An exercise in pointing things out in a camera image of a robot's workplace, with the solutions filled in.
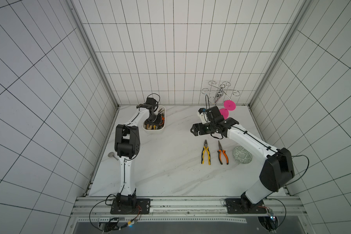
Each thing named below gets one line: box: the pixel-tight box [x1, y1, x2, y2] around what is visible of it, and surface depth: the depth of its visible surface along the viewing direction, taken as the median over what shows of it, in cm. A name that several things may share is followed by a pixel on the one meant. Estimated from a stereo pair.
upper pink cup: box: [223, 99, 236, 111], surface depth 85 cm
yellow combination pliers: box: [201, 139, 212, 166], surface depth 94 cm
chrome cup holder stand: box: [200, 80, 241, 105], surface depth 91 cm
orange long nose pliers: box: [217, 140, 230, 165], surface depth 94 cm
